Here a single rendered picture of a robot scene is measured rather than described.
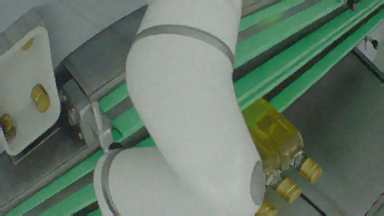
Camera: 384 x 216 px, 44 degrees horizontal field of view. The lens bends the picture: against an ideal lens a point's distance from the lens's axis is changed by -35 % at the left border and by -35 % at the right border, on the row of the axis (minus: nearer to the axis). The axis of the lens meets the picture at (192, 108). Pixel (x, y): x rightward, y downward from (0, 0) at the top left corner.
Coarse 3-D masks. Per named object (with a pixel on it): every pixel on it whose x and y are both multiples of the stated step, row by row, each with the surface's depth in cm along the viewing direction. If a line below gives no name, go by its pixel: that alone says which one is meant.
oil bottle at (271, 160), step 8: (248, 128) 106; (256, 136) 105; (256, 144) 104; (264, 144) 104; (264, 152) 103; (272, 152) 102; (264, 160) 101; (272, 160) 101; (280, 160) 102; (264, 168) 100; (272, 168) 101; (280, 168) 102
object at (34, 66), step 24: (48, 48) 88; (0, 72) 89; (24, 72) 95; (48, 72) 91; (0, 96) 92; (24, 96) 98; (48, 96) 98; (0, 120) 95; (24, 120) 98; (48, 120) 98; (24, 144) 94
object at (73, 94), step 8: (72, 80) 99; (64, 88) 98; (72, 88) 98; (80, 88) 98; (64, 96) 99; (72, 96) 97; (80, 96) 96; (72, 104) 96; (72, 112) 97; (72, 120) 99; (80, 128) 99; (88, 128) 99; (80, 136) 101; (88, 136) 100; (88, 144) 101
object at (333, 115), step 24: (336, 72) 140; (360, 72) 140; (312, 96) 136; (336, 96) 135; (360, 96) 134; (312, 120) 131; (336, 120) 130; (360, 120) 129; (312, 144) 126; (336, 144) 125; (360, 144) 123; (336, 168) 120; (360, 168) 118; (336, 192) 115; (360, 192) 113
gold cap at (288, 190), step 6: (282, 180) 99; (288, 180) 99; (276, 186) 99; (282, 186) 98; (288, 186) 98; (294, 186) 98; (276, 192) 99; (282, 192) 98; (288, 192) 97; (294, 192) 97; (300, 192) 99; (282, 198) 99; (288, 198) 97; (294, 198) 98
